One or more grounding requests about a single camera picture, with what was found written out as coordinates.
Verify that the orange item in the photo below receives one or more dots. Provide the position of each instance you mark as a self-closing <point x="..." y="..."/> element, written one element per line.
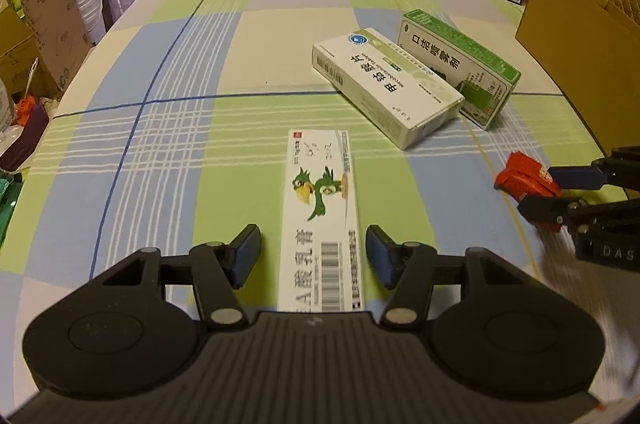
<point x="25" y="106"/>

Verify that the green medicine box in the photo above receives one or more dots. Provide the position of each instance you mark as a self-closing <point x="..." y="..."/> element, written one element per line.
<point x="465" y="54"/>

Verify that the white medicine box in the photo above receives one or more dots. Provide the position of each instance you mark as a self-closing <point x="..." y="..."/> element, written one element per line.
<point x="385" y="94"/>

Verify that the long white ointment box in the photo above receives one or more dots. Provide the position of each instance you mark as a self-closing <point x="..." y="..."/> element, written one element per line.
<point x="320" y="224"/>

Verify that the dark maroon container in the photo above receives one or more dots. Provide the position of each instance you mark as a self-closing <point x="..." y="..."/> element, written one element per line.
<point x="20" y="141"/>

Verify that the red sachet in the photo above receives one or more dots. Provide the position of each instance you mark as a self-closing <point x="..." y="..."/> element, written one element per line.
<point x="522" y="179"/>

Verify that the green packets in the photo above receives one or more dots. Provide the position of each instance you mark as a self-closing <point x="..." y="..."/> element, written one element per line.
<point x="7" y="204"/>

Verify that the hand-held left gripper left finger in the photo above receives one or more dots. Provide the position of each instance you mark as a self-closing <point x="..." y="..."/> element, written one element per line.
<point x="246" y="252"/>

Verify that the olive cardboard box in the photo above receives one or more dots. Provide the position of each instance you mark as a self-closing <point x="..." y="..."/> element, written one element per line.
<point x="12" y="54"/>

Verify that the brown quilted cushion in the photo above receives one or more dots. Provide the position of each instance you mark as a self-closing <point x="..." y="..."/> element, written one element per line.
<point x="622" y="1"/>

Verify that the checked tablecloth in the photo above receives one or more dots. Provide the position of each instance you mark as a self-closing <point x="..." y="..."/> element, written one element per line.
<point x="200" y="54"/>

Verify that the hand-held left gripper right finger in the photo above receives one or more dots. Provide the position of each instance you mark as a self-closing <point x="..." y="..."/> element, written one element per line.
<point x="378" y="252"/>

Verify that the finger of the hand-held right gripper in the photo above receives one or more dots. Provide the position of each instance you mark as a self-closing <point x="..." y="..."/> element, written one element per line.
<point x="545" y="210"/>
<point x="575" y="178"/>

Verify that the printed brown cardboard box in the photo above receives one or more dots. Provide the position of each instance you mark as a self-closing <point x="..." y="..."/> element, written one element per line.
<point x="52" y="29"/>

